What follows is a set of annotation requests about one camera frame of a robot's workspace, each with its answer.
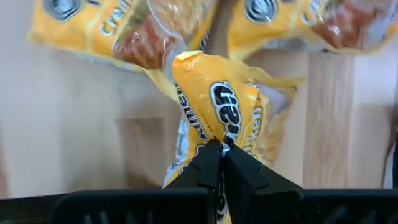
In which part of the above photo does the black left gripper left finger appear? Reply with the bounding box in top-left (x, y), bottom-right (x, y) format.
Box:
top-left (49, 139), bottom-right (223, 224)

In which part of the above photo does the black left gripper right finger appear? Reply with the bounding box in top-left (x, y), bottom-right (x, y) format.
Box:
top-left (223, 144), bottom-right (398, 224)

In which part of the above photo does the yellow Creamy Chicken ramen pack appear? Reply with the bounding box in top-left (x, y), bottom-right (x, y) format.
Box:
top-left (226, 0), bottom-right (398, 62)
top-left (26, 0), bottom-right (218, 74)
top-left (144, 50), bottom-right (307, 224)

